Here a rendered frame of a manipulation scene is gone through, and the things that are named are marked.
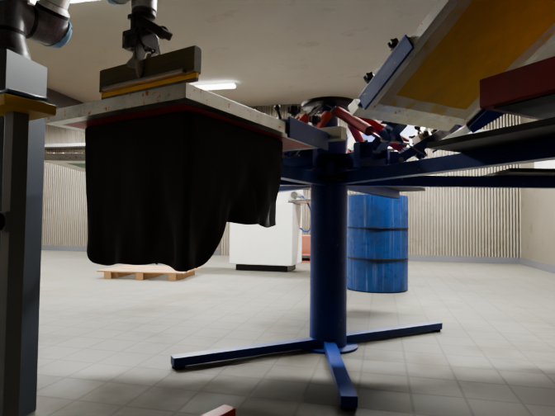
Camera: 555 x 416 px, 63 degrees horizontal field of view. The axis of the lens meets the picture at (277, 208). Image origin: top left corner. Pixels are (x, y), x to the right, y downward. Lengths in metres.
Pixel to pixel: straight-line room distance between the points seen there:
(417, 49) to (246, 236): 4.91
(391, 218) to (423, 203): 4.42
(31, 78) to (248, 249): 4.88
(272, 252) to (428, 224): 3.70
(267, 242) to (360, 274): 2.03
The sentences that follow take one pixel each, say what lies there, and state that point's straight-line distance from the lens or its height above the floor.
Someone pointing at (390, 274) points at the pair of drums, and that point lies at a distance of 4.54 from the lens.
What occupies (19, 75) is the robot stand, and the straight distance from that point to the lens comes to 1.76.
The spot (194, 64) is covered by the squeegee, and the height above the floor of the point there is 1.09.
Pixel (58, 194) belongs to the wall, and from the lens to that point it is 11.49.
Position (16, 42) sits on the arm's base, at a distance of 1.82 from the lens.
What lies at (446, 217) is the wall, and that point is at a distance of 8.96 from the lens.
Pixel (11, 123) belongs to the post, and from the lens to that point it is 1.32.
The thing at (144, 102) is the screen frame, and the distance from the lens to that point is 1.23.
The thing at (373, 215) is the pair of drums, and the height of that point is 0.76.
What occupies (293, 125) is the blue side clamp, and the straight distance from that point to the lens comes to 1.53.
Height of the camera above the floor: 0.65
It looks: 2 degrees up
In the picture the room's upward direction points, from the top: 1 degrees clockwise
